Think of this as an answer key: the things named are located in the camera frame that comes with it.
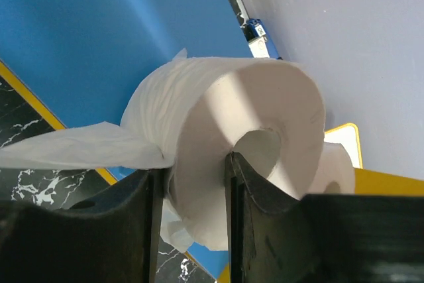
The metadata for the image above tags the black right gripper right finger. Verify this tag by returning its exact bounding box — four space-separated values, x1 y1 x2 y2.
225 152 423 282

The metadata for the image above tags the small whiteboard with yellow frame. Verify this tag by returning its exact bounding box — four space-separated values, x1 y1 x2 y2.
324 123 363 168

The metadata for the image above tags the white paper roll plain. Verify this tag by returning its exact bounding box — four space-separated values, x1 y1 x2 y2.
308 142 356 194

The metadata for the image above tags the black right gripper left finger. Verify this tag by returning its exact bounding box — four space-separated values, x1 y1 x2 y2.
1 169 165 282

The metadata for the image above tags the yellow shelf with coloured boards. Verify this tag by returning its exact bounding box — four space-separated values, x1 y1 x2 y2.
0 0 424 283

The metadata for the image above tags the white paper roll sheet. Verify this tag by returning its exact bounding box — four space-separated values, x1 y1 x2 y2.
1 51 325 252

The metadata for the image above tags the blue whiteboard eraser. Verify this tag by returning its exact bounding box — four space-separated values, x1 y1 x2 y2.
245 19 283 60

